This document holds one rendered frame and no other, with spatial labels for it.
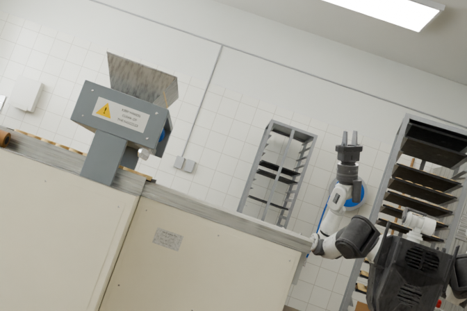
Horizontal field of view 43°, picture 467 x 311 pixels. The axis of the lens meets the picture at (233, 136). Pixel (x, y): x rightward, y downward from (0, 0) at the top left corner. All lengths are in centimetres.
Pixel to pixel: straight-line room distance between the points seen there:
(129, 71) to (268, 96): 436
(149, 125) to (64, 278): 63
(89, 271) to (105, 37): 491
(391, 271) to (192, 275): 77
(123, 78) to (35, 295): 86
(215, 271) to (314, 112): 438
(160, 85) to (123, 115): 21
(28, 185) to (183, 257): 66
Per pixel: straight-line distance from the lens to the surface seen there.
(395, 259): 226
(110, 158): 224
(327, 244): 253
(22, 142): 246
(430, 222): 247
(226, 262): 244
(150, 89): 237
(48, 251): 229
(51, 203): 228
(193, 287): 245
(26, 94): 692
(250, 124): 657
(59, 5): 720
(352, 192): 253
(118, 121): 225
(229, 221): 244
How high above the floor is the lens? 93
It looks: 6 degrees up
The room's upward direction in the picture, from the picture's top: 20 degrees clockwise
